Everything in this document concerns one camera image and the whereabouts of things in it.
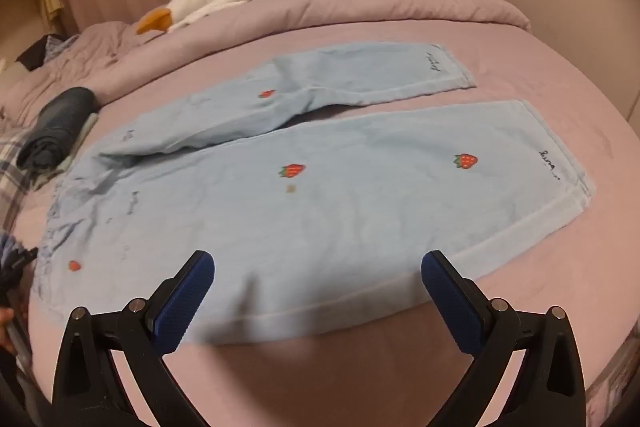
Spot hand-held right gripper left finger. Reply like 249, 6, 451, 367
51, 250, 216, 427

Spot dark striped clothes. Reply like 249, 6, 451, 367
17, 33, 68, 70

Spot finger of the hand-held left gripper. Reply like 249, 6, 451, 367
0, 234, 39, 305

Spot plaid cloth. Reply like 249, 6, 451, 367
0, 122, 56, 228

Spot light blue strawberry pants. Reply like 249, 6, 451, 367
37, 42, 597, 348

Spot dark rolled cloth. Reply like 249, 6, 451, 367
16, 87, 98, 170

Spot pink duvet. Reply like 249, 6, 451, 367
0, 0, 532, 128

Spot bed with pink sheet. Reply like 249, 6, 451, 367
0, 19, 640, 427

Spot person's left hand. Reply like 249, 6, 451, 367
0, 309, 17, 353

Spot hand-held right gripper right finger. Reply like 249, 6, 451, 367
420, 250, 587, 427

